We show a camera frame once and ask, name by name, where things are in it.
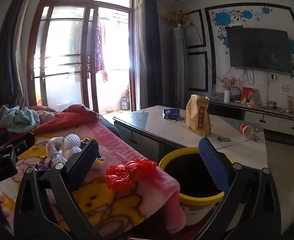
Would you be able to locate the colourful candy can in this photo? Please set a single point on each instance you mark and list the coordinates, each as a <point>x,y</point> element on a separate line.
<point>99,161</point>

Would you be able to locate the red paper cup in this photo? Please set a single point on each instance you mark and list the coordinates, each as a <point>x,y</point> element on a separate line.
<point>246,130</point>

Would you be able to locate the dark grey curtain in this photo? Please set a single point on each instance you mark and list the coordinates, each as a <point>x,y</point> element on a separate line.
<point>9,45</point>

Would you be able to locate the pink printed blanket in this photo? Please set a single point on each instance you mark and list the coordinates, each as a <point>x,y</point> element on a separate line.
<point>127,150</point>

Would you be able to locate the dark blue curtain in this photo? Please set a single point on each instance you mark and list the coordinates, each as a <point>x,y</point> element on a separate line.
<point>152,50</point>

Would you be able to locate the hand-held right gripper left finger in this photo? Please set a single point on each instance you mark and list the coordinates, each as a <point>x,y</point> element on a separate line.
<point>83,160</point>

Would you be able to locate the crumpled snack packet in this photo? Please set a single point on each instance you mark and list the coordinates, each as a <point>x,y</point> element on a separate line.
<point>54,152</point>

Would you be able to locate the wall television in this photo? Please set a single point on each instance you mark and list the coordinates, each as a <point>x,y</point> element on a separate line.
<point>259,48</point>

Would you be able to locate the red quilt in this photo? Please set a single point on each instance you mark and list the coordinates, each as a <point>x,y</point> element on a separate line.
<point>69,118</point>

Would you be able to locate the round desk ornament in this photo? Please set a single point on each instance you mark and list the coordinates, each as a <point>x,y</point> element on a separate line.
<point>235,95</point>

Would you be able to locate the dark blue sofa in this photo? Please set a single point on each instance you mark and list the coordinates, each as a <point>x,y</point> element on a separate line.
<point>110,126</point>

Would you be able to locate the brown paper bag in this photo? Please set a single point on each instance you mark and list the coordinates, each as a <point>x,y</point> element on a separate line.
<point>198,117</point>

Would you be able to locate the white vase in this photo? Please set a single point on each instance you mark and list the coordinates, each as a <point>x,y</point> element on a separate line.
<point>227,96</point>

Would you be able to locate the red plastic bag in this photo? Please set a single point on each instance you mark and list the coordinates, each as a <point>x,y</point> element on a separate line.
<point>127,177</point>

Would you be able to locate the hanging clothes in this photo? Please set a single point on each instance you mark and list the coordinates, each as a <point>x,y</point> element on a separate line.
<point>100,52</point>

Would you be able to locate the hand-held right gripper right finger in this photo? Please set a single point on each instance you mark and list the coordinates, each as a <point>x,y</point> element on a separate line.
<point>213,162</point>

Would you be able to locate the colourful painting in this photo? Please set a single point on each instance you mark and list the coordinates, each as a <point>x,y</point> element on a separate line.
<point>250,96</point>

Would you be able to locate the white foam fruit net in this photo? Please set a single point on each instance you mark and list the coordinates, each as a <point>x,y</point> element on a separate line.
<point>72,140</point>

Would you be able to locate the standing air conditioner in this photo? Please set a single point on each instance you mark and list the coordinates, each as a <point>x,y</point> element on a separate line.
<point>178,67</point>

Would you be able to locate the red flower branches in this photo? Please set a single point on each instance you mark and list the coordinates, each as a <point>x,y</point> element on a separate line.
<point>228,82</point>

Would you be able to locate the paint bucket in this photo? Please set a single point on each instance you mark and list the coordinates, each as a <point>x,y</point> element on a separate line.
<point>125,103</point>

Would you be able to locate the yellow artificial flowers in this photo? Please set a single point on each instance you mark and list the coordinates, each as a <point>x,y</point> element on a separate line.
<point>177,16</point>

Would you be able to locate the yellow trash bin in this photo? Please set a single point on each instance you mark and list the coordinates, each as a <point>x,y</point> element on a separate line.
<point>184,175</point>

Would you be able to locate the blue packet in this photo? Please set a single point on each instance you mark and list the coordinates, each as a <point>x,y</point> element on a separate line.
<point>171,113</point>

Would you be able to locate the white television cabinet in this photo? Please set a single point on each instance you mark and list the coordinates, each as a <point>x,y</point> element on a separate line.
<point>274,120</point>

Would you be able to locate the wooden balcony door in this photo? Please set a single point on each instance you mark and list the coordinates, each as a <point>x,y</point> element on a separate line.
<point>85,55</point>

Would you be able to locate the light blue clothing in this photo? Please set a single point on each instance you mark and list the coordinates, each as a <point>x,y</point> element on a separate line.
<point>19,120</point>

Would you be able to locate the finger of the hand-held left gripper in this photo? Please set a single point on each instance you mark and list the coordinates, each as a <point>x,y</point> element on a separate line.
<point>19,141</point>

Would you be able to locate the coffee table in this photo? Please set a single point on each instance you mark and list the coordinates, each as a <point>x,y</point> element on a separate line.
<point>157,122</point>

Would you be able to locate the blue flower wall decal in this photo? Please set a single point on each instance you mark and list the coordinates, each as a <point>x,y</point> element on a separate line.
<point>223,17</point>

